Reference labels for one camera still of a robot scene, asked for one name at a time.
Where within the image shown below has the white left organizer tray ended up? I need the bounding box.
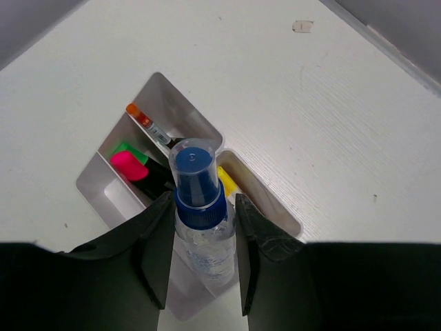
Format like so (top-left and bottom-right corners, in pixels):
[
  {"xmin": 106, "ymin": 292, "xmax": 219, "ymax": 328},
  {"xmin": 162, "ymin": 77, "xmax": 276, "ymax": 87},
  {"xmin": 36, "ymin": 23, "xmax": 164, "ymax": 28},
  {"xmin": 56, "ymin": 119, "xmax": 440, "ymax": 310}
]
[{"xmin": 76, "ymin": 72, "xmax": 225, "ymax": 229}]

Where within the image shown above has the green highlighter marker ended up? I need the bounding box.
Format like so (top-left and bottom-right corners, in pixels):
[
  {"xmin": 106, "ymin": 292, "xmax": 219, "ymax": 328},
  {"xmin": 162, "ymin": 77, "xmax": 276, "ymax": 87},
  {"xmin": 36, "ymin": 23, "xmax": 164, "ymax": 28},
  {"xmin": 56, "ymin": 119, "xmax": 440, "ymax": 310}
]
[{"xmin": 112, "ymin": 142, "xmax": 149, "ymax": 165}]

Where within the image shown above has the white right organizer tray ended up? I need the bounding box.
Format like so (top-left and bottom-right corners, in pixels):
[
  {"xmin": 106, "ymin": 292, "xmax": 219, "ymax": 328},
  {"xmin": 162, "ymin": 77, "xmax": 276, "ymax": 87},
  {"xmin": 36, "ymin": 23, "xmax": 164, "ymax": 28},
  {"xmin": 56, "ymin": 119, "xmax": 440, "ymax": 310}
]
[{"xmin": 166, "ymin": 149, "xmax": 302, "ymax": 321}]

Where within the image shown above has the red gel pen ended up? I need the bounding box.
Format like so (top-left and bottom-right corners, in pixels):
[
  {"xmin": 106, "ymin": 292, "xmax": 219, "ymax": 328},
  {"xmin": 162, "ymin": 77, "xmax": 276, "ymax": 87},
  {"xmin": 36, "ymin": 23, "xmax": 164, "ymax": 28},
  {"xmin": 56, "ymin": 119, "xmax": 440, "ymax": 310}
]
[{"xmin": 125, "ymin": 103, "xmax": 183, "ymax": 149}]

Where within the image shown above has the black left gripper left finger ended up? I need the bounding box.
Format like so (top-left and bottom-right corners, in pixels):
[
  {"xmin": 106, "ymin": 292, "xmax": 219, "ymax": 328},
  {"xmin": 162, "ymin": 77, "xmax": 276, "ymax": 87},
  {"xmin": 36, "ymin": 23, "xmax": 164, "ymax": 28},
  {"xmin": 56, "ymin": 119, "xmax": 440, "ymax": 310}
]
[{"xmin": 1, "ymin": 193, "xmax": 174, "ymax": 330}]

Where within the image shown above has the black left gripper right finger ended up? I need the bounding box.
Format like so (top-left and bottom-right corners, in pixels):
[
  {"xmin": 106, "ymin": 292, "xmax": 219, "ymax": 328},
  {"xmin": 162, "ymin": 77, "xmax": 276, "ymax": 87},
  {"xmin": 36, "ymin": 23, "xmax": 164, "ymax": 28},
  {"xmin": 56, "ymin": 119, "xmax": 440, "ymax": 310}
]
[{"xmin": 236, "ymin": 194, "xmax": 440, "ymax": 330}]

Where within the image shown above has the blue spray bottle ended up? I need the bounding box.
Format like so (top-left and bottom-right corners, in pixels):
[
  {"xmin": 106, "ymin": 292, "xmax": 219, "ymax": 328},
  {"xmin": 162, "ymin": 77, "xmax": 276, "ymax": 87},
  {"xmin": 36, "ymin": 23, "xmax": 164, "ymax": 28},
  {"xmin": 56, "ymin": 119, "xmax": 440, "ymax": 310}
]
[{"xmin": 169, "ymin": 138, "xmax": 236, "ymax": 287}]

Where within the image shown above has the white organizer tray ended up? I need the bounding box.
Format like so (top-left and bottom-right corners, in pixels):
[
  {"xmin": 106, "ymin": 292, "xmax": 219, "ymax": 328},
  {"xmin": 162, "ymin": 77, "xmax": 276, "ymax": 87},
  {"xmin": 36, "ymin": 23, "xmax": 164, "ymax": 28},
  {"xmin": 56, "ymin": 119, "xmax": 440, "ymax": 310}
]
[
  {"xmin": 76, "ymin": 72, "xmax": 225, "ymax": 229},
  {"xmin": 166, "ymin": 149, "xmax": 302, "ymax": 321}
]

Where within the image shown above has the yellow cap marker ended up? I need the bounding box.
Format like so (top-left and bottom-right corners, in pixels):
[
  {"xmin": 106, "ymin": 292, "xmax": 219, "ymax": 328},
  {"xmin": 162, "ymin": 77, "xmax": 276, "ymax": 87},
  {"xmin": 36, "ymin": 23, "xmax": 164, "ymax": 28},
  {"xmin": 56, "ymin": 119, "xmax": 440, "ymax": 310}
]
[{"xmin": 217, "ymin": 166, "xmax": 240, "ymax": 198}]

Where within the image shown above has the pink highlighter marker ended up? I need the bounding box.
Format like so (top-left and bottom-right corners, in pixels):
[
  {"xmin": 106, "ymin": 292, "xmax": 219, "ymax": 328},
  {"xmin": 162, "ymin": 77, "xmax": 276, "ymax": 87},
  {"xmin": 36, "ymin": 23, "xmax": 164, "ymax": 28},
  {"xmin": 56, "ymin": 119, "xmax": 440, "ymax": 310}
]
[{"xmin": 110, "ymin": 150, "xmax": 175, "ymax": 201}]

